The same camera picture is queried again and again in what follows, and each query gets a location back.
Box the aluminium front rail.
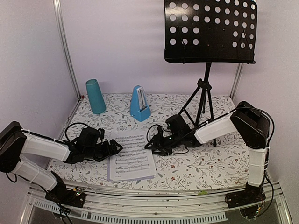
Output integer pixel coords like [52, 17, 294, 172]
[20, 181, 294, 224]

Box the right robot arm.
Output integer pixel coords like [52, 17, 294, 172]
[145, 101, 274, 210]

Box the green tape piece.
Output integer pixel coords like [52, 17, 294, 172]
[197, 191, 208, 196]

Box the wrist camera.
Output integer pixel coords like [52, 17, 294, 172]
[157, 126, 164, 137]
[98, 128, 105, 142]

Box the black music stand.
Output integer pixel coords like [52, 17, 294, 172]
[163, 0, 260, 147]

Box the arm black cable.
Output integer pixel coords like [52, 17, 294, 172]
[64, 122, 88, 145]
[145, 124, 162, 144]

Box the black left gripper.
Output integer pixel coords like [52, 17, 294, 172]
[84, 140, 123, 163]

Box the sheet music booklet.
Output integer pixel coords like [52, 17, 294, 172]
[107, 131, 157, 182]

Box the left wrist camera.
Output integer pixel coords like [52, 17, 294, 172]
[98, 128, 105, 142]

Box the aluminium frame post right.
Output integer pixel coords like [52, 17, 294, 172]
[230, 0, 257, 98]

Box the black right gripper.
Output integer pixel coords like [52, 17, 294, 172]
[144, 133, 183, 156]

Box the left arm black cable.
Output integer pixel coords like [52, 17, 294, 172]
[64, 122, 88, 145]

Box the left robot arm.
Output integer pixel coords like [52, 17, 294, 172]
[0, 121, 122, 208]

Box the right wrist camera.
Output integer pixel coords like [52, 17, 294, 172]
[157, 126, 164, 137]

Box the teal ceramic vase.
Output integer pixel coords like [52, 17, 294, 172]
[85, 79, 106, 114]

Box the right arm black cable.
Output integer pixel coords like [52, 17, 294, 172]
[145, 124, 162, 144]

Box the blue metronome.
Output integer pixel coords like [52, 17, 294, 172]
[130, 85, 151, 122]

